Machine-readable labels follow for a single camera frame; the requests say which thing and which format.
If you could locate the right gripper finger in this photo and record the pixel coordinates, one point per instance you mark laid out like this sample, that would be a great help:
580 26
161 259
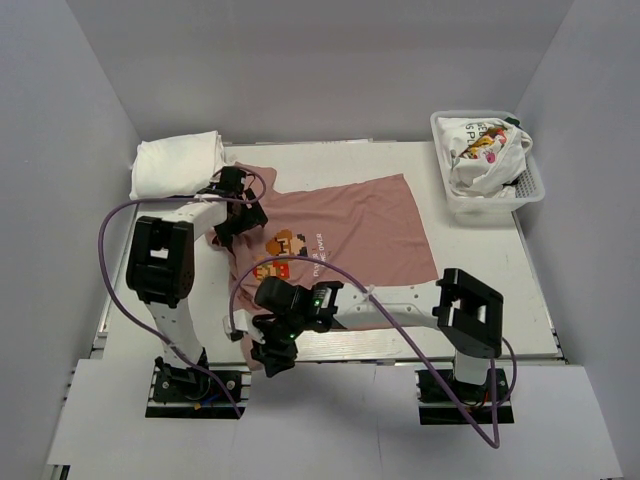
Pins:
277 361
257 355

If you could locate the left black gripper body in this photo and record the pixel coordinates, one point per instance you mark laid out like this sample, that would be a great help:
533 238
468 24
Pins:
246 219

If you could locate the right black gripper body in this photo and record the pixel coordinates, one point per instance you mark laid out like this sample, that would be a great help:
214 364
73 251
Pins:
280 334

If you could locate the pink mario t shirt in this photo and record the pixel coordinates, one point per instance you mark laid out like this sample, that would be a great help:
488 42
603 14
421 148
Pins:
372 230

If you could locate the white green spongebob t shirt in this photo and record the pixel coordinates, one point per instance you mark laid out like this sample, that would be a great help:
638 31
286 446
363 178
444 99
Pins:
482 157

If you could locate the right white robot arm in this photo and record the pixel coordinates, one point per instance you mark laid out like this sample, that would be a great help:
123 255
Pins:
468 312

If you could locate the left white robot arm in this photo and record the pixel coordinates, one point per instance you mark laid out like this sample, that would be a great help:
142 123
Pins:
161 264

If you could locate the folded white t shirt stack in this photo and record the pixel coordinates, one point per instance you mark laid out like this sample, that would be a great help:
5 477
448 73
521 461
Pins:
176 166

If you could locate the white plastic basket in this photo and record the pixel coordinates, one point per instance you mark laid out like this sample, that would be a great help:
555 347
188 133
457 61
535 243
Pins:
530 188

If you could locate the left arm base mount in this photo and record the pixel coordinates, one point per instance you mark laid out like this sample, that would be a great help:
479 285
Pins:
177 393

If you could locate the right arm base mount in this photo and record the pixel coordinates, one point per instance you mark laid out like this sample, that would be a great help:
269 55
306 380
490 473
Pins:
436 408

